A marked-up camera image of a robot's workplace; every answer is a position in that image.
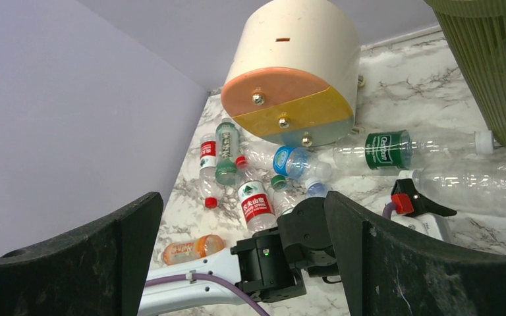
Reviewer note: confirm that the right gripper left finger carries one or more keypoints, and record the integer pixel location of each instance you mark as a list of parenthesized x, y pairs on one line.
[(99, 268)]

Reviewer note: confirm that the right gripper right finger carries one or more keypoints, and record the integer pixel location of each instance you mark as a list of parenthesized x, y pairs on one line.
[(389, 269)]

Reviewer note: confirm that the clear unlabelled bottle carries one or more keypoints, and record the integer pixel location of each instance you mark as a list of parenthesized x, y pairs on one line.
[(466, 185)]

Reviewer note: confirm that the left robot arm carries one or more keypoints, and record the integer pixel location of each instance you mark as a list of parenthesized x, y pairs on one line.
[(265, 268)]

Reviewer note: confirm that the green plastic waste bin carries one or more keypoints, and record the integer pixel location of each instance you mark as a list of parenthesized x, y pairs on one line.
[(476, 35)]

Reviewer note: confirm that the orange label bottle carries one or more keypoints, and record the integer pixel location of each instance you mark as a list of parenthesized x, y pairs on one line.
[(181, 252)]

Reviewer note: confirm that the clear blue tinted bottle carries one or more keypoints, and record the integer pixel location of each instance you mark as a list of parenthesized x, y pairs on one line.
[(315, 188)]

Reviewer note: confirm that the dark green label bottle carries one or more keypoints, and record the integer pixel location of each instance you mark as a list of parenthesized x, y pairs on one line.
[(407, 149)]

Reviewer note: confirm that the green label Nongfu bottle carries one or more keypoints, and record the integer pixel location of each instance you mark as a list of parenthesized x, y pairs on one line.
[(283, 200)]

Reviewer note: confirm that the blue label clear bottle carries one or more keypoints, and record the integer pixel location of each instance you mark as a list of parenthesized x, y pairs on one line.
[(292, 162)]

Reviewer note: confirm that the red label Nongfu bottle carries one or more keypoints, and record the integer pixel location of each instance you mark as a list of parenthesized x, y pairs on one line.
[(253, 198)]

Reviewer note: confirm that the small red label bottle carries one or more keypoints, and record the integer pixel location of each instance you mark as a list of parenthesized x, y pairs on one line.
[(209, 189)]

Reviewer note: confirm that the green tea bottle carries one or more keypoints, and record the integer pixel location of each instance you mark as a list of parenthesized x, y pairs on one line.
[(227, 147)]

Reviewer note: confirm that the cream round drawer cabinet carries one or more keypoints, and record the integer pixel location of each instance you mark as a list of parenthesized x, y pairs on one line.
[(294, 77)]

